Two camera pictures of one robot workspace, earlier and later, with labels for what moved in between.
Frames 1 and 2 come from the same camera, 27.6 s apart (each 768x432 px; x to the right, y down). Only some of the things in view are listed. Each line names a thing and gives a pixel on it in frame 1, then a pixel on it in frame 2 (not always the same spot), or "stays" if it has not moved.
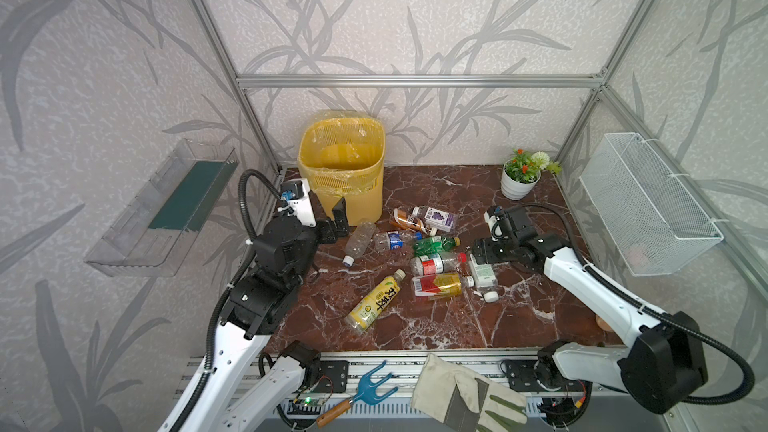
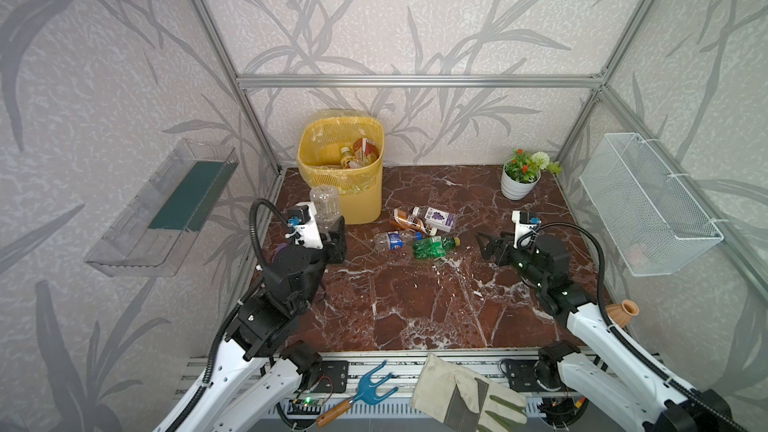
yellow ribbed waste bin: x=344 y=157 stays
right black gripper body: x=480 y=252 stays
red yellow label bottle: x=445 y=284 -> x=366 y=146
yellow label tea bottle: x=370 y=309 -> x=347 y=157
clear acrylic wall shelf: x=156 y=231 stays
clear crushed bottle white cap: x=359 y=242 -> x=326 y=205
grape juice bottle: x=440 y=219 stays
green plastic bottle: x=435 y=245 stays
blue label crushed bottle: x=391 y=241 stays
